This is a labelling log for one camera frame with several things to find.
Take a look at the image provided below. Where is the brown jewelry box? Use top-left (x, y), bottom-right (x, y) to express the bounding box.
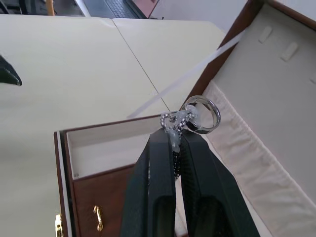
top-left (53, 0), bottom-right (316, 237)

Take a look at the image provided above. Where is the white ribbon lid strap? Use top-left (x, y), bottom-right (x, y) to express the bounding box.
top-left (126, 33), bottom-right (244, 118)

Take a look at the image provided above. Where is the silver beaded chain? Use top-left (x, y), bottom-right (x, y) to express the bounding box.
top-left (159, 110), bottom-right (198, 183)

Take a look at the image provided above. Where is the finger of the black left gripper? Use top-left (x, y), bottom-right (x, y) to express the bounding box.
top-left (0, 54), bottom-right (23, 87)

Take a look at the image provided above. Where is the silver ring with black band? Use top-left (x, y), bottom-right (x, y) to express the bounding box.
top-left (179, 95), bottom-right (222, 135)

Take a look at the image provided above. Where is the dark background equipment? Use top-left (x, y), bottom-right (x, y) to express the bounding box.
top-left (0, 0), bottom-right (49, 15)

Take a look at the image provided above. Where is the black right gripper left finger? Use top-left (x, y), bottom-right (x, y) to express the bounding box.
top-left (120, 130), bottom-right (177, 237)

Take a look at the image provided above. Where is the gold box clasp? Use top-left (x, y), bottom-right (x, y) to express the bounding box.
top-left (54, 213), bottom-right (64, 237)

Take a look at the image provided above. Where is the dark laptop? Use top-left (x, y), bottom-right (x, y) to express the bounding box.
top-left (102, 0), bottom-right (150, 20)

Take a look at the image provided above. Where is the brown compartment tray, gold handle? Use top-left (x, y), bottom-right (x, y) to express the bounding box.
top-left (64, 115), bottom-right (173, 237)

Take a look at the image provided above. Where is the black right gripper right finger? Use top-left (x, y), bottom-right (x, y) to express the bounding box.
top-left (179, 132), bottom-right (261, 237)

